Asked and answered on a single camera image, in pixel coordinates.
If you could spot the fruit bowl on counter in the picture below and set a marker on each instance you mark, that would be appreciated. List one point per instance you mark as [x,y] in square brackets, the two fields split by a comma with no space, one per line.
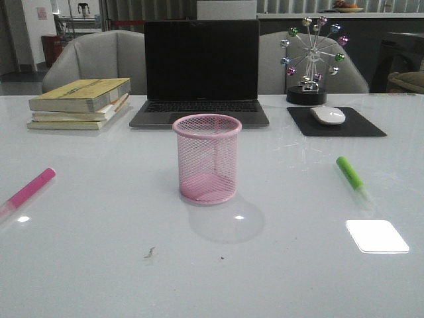
[345,7]

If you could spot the ferris wheel desk ornament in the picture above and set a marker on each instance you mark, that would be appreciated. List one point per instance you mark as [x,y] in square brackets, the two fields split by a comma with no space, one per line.
[308,90]

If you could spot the middle cream book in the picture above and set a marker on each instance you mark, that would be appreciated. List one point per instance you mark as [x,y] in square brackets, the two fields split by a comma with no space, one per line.
[104,114]

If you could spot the right grey armchair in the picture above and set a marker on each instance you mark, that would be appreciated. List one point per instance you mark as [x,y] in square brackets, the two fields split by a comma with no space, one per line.
[279,67]

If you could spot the pink highlighter pen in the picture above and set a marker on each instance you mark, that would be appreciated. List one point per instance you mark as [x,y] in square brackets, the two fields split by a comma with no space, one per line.
[25,193]

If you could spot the red waste bin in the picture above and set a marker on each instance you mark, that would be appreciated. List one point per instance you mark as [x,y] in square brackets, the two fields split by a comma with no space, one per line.
[52,48]

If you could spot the left grey armchair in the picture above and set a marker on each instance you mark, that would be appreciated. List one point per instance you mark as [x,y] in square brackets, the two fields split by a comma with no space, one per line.
[109,54]

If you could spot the grey open laptop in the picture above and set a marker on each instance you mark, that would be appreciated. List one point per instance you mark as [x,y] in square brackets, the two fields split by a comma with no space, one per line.
[199,67]

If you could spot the top yellow book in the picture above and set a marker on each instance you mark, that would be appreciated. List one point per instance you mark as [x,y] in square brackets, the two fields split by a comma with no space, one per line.
[81,96]

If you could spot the bottom cream book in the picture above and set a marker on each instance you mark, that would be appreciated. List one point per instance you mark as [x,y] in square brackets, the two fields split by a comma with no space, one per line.
[68,125]

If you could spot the black mouse pad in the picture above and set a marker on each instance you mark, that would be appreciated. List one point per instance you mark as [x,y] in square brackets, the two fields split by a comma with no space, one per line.
[355,125]

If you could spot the cream book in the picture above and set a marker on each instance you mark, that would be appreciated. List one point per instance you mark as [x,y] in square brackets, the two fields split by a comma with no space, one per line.
[68,125]
[104,114]

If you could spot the grey armchair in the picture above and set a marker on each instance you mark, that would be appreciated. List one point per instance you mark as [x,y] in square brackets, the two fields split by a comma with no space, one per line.
[279,67]
[109,54]

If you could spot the pink mesh pen holder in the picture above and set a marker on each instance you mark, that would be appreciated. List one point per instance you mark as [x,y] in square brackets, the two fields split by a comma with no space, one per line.
[207,157]

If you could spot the white computer mouse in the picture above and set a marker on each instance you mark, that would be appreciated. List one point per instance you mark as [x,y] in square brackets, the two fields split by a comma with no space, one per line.
[328,115]

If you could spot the green highlighter pen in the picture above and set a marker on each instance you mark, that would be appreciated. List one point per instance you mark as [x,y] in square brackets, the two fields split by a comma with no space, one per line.
[355,182]

